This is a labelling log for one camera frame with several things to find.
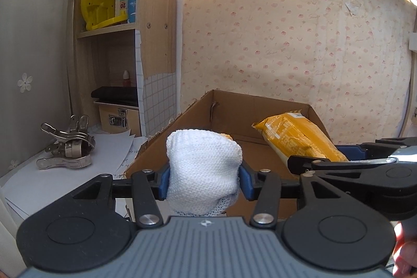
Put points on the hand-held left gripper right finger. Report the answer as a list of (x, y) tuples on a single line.
[(247, 182)]

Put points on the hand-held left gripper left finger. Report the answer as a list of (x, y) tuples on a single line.
[(164, 185)]

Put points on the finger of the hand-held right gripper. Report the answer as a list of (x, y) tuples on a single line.
[(350, 151), (303, 164)]

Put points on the yellow snack packet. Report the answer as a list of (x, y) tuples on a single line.
[(293, 138)]

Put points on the white knitted glove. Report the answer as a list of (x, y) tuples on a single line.
[(203, 167)]

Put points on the brown cardboard box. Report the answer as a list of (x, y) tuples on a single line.
[(247, 115)]

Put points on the person's right hand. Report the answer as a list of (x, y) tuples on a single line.
[(405, 260)]

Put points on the white paper sheets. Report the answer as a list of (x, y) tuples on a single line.
[(107, 147)]

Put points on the white grid adhesive paper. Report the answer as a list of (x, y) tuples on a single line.
[(159, 102)]

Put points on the wooden box with metal latch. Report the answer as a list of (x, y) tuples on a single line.
[(107, 116)]

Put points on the metal spring clip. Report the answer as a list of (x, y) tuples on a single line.
[(78, 125), (63, 134), (70, 161)]

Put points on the black flat case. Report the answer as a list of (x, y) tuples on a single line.
[(114, 94)]

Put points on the white blue box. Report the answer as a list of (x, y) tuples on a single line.
[(414, 42)]

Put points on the wooden shelf unit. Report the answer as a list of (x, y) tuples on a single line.
[(159, 24)]

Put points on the flowered lace curtain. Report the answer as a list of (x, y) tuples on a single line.
[(35, 46)]

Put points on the yellow plastic toy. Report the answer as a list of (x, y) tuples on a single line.
[(96, 1)]

